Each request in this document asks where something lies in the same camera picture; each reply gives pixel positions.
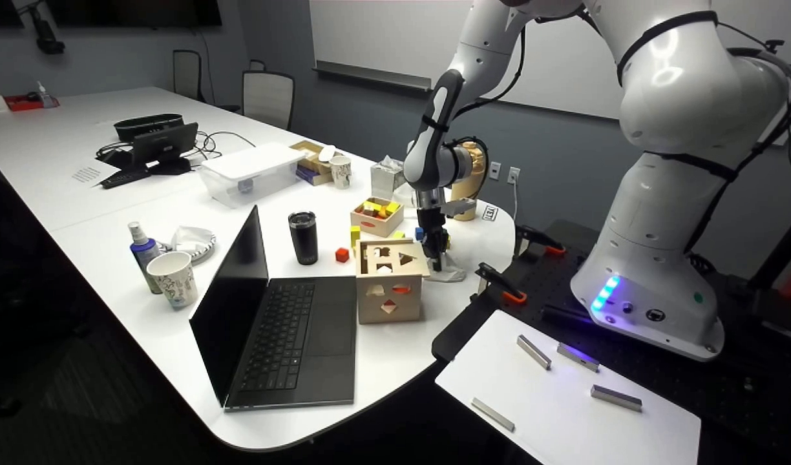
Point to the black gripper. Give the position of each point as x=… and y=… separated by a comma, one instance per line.
x=432, y=227

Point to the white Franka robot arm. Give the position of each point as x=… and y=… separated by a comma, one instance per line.
x=672, y=93

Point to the black cylinder tumbler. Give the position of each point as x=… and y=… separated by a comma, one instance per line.
x=304, y=239

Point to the white paper cup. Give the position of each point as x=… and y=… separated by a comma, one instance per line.
x=341, y=172

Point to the grey office chair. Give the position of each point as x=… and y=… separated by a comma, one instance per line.
x=268, y=95
x=188, y=72

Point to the wooden shape sorter box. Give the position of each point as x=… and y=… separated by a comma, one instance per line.
x=392, y=286

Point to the red block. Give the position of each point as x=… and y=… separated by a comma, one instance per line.
x=342, y=254

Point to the white board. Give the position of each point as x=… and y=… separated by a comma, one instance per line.
x=585, y=430

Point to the paper cup with print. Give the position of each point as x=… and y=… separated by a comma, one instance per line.
x=176, y=279

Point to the clear plastic storage bin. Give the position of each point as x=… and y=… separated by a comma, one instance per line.
x=250, y=172

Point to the black device on stand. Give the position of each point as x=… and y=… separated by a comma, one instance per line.
x=152, y=151

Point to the wooden tray of blocks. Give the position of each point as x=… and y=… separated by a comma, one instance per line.
x=377, y=217

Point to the black wall television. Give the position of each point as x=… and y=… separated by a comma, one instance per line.
x=138, y=10

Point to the black laptop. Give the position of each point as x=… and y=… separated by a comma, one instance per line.
x=282, y=343

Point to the white wall outlet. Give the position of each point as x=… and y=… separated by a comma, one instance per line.
x=494, y=168
x=514, y=174

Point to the grey metal bar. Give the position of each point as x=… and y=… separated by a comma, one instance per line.
x=492, y=414
x=535, y=351
x=616, y=398
x=578, y=356

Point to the black robot cart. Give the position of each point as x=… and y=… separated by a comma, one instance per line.
x=740, y=395

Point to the tall yellow block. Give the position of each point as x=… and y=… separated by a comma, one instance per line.
x=355, y=239

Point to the wall whiteboard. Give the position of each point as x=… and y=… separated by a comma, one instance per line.
x=372, y=38

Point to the grey tissue box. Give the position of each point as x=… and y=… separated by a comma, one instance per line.
x=386, y=181

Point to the red flat item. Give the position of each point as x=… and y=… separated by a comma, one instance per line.
x=25, y=100

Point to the small spray bottle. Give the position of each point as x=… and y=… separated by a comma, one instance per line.
x=143, y=254

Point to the orange black clamp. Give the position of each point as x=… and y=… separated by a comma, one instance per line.
x=503, y=286
x=541, y=243

